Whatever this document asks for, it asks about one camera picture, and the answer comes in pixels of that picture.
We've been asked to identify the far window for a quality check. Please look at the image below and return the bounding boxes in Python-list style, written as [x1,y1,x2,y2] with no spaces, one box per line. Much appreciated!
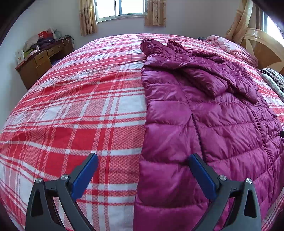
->
[94,0,147,22]

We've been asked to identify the beige curtain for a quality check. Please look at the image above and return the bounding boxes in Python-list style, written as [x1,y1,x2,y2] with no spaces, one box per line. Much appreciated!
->
[225,0,253,45]
[145,0,166,27]
[78,0,98,36]

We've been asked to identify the grey floral pillow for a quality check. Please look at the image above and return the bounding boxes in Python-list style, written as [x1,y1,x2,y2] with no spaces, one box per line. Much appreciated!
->
[260,73,284,102]

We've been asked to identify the striped pillow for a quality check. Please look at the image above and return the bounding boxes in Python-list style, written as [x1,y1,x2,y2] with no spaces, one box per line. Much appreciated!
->
[259,68,283,92]

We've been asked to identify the middle beige curtain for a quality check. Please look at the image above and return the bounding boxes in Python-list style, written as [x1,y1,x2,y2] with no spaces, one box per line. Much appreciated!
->
[145,0,166,27]

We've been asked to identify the pink folded blanket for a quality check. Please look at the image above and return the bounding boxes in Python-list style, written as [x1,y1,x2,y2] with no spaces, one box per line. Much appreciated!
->
[206,35,258,68]

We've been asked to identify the wooden headboard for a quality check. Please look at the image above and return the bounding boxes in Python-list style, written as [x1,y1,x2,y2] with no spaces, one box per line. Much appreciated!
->
[241,28,284,75]

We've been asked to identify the left beige curtain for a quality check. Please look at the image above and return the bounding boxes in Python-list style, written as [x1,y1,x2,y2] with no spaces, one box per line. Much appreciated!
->
[78,0,98,36]

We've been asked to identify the side window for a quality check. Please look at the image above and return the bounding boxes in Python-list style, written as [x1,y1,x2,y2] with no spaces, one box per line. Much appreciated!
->
[256,6,283,46]

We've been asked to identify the purple puffer jacket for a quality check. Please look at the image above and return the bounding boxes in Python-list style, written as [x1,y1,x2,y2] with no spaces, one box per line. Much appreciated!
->
[133,38,283,230]

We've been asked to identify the red plaid bed sheet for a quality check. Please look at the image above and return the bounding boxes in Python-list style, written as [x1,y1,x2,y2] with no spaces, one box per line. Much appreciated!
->
[1,34,283,230]

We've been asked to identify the clutter pile on desk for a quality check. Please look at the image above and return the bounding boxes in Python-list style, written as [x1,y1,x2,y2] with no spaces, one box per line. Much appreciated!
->
[15,28,69,64]

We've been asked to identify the wooden desk with drawers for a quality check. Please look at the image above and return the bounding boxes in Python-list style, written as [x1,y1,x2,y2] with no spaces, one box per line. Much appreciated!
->
[15,36,74,90]

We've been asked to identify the right beige curtain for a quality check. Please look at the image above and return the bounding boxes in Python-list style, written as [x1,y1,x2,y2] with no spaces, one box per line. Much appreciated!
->
[225,0,253,45]

